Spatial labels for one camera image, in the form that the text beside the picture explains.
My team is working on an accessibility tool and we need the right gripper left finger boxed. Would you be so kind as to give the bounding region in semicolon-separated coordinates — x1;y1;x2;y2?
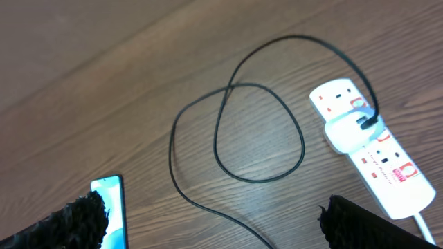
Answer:
1;191;109;249

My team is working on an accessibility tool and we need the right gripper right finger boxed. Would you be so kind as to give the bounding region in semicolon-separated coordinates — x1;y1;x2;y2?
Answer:
318;195;440;249

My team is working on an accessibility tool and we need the Samsung Galaxy smartphone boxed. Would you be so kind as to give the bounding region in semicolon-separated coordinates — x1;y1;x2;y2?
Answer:
90;174;129;249

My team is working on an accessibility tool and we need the black USB charging cable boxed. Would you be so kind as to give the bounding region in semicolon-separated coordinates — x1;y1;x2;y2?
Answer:
168;34;381;249

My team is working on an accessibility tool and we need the white charger plug adapter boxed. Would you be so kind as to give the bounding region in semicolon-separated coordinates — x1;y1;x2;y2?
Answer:
324;107;385;154

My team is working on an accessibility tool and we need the white power strip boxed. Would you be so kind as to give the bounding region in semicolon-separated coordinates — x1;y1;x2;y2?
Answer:
309;78;437;219

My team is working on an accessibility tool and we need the white power strip cord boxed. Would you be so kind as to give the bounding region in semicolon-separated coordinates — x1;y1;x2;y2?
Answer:
413;212;437;246

